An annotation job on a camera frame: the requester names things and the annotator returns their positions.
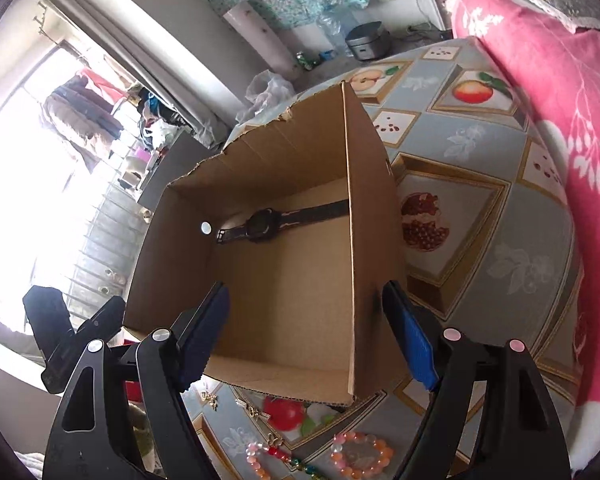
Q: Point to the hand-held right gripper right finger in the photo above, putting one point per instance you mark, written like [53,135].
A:
[415,345]

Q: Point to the empty clear water jug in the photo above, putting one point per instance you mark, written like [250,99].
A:
[337,27]

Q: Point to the grey cabinet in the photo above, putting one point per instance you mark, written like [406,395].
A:
[177,170]

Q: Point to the pile of clothes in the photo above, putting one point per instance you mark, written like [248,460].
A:
[155,110]

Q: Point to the metal window railing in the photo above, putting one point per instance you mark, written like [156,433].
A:
[100,245]

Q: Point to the pink floral blanket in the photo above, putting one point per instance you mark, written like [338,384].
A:
[555,85]

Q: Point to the pink rolled mat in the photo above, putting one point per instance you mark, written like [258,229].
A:
[260,40]

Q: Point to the green drink can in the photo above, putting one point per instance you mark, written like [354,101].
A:
[305,60]

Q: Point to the pink hanging jacket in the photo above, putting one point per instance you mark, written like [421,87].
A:
[102,82]

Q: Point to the grey curtain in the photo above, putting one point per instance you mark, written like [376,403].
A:
[145,45]

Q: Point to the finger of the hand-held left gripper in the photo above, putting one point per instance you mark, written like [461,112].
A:
[87,332]

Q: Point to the beige puffer coat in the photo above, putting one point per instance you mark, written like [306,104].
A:
[75,120]

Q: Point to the black digital wristwatch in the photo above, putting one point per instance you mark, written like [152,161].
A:
[260,225]

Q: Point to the grey rice cooker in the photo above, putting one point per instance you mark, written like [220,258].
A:
[366,41]

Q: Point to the white water dispenser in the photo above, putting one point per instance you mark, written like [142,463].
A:
[432,7]

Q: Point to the cardboard box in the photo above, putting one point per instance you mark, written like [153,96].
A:
[280,300]

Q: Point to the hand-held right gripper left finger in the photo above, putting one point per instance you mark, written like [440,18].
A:
[207,335]

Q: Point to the white plastic bag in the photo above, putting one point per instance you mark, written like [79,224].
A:
[270,91]

